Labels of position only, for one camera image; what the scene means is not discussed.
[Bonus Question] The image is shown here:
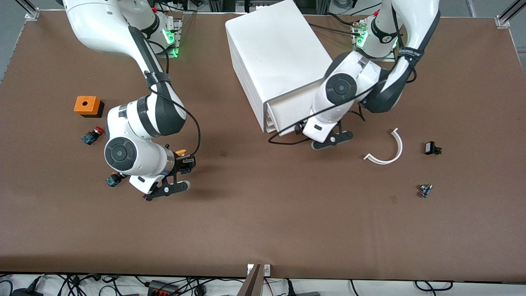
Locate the black red power strip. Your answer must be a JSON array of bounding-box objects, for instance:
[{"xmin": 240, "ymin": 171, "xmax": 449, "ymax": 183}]
[{"xmin": 148, "ymin": 280, "xmax": 179, "ymax": 296}]

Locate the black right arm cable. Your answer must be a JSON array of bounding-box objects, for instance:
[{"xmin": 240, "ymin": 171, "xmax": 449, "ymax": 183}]
[{"xmin": 142, "ymin": 39, "xmax": 202, "ymax": 163}]

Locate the orange capped push button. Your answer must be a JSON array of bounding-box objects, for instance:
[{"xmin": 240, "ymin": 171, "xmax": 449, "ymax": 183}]
[{"xmin": 175, "ymin": 149, "xmax": 194, "ymax": 173}]

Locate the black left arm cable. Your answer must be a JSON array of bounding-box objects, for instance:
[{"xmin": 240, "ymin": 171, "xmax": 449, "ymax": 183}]
[{"xmin": 268, "ymin": 4, "xmax": 418, "ymax": 145}]

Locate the orange box with hole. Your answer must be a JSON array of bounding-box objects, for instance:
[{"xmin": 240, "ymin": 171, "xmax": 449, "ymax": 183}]
[{"xmin": 74, "ymin": 96, "xmax": 104, "ymax": 118}]

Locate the looped black floor cable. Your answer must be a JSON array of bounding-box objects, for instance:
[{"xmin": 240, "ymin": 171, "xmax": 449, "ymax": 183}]
[{"xmin": 414, "ymin": 280, "xmax": 453, "ymax": 292}]

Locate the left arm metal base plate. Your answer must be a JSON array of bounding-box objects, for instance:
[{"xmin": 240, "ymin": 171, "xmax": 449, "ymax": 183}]
[{"xmin": 353, "ymin": 21, "xmax": 396, "ymax": 62}]

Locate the aluminium frame profile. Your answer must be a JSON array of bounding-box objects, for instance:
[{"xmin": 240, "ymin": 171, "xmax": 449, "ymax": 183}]
[
  {"xmin": 16, "ymin": 0, "xmax": 40, "ymax": 20},
  {"xmin": 495, "ymin": 0, "xmax": 526, "ymax": 28}
]

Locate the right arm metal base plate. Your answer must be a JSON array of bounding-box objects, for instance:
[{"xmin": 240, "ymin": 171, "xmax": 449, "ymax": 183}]
[{"xmin": 158, "ymin": 18, "xmax": 182, "ymax": 58}]

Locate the black table cable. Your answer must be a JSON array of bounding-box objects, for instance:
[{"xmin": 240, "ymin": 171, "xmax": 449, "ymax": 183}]
[{"xmin": 308, "ymin": 23, "xmax": 362, "ymax": 37}]

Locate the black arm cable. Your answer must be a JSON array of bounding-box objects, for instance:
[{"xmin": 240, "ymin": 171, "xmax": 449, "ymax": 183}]
[
  {"xmin": 142, "ymin": 39, "xmax": 202, "ymax": 163},
  {"xmin": 268, "ymin": 4, "xmax": 418, "ymax": 145}
]

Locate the white curved plastic piece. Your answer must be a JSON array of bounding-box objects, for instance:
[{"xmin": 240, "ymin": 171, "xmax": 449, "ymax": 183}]
[{"xmin": 364, "ymin": 128, "xmax": 404, "ymax": 165}]

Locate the red push button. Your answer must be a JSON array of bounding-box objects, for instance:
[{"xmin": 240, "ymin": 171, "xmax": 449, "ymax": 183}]
[{"xmin": 81, "ymin": 127, "xmax": 106, "ymax": 145}]

